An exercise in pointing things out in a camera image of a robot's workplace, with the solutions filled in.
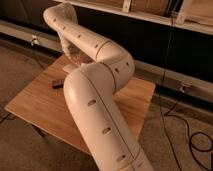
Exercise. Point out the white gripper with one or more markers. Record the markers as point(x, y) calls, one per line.
point(73, 53)

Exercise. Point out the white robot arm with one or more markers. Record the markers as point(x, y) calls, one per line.
point(88, 92)

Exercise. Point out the small black rectangular block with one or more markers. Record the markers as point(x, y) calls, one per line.
point(58, 84)

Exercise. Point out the wooden table board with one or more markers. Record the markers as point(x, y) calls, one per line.
point(41, 105)

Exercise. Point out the white wall outlet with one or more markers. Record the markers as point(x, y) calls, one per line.
point(34, 41)

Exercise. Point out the white shelf frame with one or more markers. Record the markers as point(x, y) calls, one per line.
point(193, 15)

